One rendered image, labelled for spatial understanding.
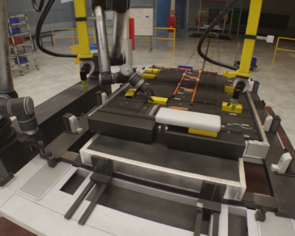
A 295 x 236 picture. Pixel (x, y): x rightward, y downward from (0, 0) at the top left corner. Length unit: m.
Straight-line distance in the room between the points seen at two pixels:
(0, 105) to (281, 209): 1.59
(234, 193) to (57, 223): 0.86
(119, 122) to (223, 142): 0.59
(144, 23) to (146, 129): 8.62
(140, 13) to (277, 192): 9.04
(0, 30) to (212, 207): 1.46
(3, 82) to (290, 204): 1.75
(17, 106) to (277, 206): 1.48
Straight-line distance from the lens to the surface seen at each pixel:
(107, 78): 1.74
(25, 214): 1.16
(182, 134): 1.05
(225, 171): 1.05
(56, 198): 1.16
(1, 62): 1.36
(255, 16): 1.10
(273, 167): 1.33
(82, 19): 1.11
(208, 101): 1.71
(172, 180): 1.01
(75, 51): 7.70
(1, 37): 1.33
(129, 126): 1.12
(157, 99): 1.62
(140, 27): 9.58
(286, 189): 1.28
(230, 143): 1.06
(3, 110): 1.27
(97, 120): 1.21
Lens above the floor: 1.68
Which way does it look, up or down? 29 degrees down
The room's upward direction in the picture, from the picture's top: straight up
